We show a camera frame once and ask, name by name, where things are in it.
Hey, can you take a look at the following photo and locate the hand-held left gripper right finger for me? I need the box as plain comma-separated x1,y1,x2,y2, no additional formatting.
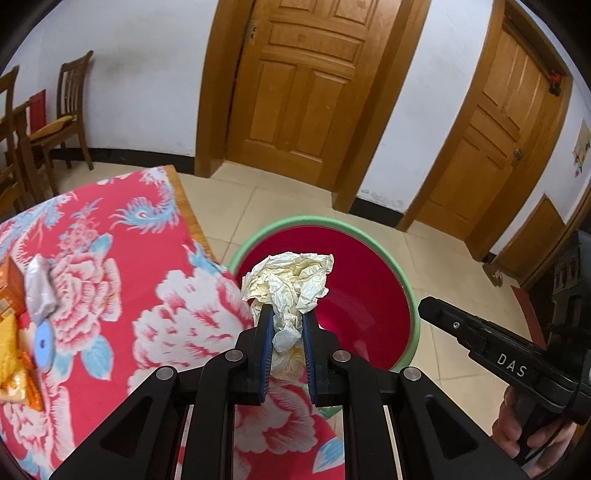
302,310,529,480

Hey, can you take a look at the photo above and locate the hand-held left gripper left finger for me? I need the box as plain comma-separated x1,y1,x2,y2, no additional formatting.
48,305,275,480

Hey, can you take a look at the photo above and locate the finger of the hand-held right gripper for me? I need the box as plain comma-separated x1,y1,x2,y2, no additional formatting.
418,296,486,357

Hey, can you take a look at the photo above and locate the large cream paper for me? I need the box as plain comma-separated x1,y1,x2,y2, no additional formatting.
241,251,335,384

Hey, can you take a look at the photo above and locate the red basin with green rim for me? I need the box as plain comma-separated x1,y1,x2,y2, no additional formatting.
226,215,422,374

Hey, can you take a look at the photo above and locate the blue plastic piece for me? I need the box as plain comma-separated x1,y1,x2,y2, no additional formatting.
33,320,57,372

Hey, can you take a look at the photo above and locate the orange cardboard box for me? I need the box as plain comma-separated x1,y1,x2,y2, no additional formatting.
0,256,26,319

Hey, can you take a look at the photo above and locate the person's right hand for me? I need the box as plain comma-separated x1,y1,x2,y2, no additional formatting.
492,385,583,478

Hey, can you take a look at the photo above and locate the dark carved furniture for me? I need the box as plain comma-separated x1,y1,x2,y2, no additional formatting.
526,226,591,352

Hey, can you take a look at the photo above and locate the red floral tablecloth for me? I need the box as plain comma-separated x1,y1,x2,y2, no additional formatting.
0,166,347,480

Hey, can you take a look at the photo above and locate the orange snack packet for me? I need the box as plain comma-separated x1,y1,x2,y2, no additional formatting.
0,351,44,411

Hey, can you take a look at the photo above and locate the yellow foam net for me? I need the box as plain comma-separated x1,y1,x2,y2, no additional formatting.
0,314,24,384

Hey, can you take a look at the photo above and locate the tall dark wooden chair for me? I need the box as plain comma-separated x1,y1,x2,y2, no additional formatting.
0,65,28,217

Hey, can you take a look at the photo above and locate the yellow seat cushion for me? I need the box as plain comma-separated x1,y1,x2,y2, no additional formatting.
30,115,75,139

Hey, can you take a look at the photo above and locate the dark wooden dining table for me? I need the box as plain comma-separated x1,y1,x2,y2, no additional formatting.
9,99,47,204

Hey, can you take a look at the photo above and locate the wooden chair with cushion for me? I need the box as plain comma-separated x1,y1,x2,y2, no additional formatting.
28,50,95,171

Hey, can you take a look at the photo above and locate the red box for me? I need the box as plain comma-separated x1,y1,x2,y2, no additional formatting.
28,90,47,134

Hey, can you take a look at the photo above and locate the wall poster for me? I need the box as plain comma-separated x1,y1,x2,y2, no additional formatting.
573,120,591,176

